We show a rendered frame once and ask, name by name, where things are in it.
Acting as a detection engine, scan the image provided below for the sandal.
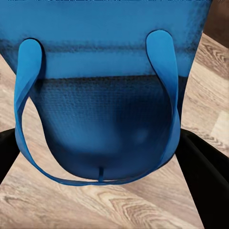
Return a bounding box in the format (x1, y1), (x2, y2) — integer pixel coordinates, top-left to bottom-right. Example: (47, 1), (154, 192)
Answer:
(0, 0), (213, 186)

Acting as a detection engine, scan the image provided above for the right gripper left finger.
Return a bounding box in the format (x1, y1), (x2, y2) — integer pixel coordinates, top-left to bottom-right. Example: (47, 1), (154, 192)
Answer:
(0, 128), (20, 184)

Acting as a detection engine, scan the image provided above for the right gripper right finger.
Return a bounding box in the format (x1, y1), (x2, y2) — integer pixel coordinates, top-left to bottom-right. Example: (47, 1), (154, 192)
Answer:
(175, 128), (229, 229)

